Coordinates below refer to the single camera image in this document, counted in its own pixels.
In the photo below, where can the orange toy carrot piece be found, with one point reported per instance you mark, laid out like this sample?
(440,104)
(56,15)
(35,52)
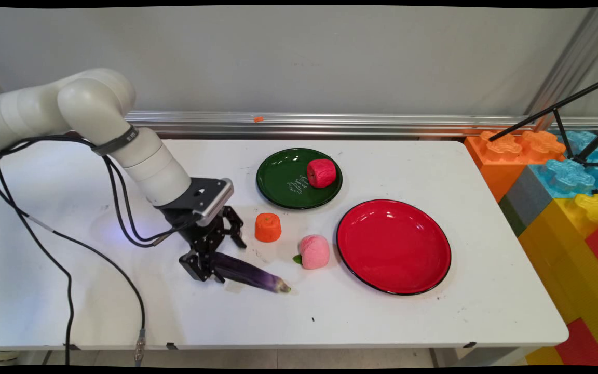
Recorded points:
(268,228)

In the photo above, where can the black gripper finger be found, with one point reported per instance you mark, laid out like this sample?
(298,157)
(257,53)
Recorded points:
(200,265)
(235,226)

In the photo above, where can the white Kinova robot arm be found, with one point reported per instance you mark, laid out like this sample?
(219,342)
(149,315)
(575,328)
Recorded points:
(96,104)

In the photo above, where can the aluminium rail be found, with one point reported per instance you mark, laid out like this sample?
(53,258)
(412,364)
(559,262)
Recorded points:
(382,124)

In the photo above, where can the grey foam block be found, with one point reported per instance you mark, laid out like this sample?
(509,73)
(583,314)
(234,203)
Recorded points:
(530,195)

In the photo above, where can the blue foam block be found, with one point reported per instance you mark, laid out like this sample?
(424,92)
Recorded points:
(569,176)

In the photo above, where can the orange foam block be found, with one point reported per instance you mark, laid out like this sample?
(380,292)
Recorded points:
(501,156)

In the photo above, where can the purple toy eggplant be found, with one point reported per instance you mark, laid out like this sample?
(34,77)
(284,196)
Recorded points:
(252,276)

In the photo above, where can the red toy apple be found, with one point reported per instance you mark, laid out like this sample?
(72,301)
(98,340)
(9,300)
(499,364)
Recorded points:
(322,173)

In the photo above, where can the black tripod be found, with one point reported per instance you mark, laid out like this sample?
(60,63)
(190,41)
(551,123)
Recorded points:
(558,109)

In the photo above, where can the grey metal table leg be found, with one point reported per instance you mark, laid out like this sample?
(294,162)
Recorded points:
(436,357)

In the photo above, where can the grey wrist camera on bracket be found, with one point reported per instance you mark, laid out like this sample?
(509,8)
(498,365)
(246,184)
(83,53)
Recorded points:
(211,200)

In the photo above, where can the red plate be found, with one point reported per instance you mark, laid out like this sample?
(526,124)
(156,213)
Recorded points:
(392,246)

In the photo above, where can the dark green plate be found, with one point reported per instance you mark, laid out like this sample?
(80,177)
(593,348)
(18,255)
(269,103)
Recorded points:
(283,179)

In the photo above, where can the pink toy peach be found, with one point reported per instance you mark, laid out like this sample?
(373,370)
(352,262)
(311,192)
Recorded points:
(314,252)

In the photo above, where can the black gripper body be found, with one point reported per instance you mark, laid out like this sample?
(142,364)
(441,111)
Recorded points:
(203,234)

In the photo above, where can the large red foam block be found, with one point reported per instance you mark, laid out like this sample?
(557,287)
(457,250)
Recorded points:
(582,345)

